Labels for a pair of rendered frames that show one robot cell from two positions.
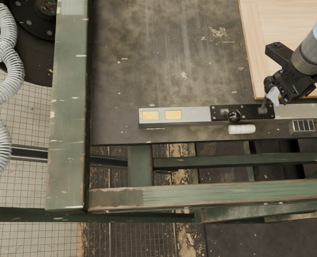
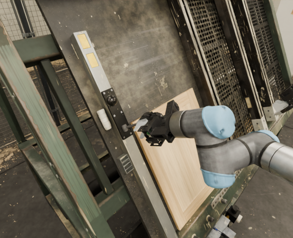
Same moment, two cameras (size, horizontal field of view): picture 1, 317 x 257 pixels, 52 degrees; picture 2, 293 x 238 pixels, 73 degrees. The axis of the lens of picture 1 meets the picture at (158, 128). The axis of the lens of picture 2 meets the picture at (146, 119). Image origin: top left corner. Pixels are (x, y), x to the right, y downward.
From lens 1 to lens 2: 0.34 m
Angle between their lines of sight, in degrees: 17
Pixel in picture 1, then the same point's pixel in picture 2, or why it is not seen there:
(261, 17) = (183, 108)
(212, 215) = (30, 153)
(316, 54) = (189, 119)
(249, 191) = (53, 141)
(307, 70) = (173, 124)
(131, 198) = not seen: outside the picture
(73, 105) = not seen: outside the picture
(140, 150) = (50, 45)
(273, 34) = not seen: hidden behind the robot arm
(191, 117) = (96, 75)
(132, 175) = (23, 42)
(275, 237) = (37, 210)
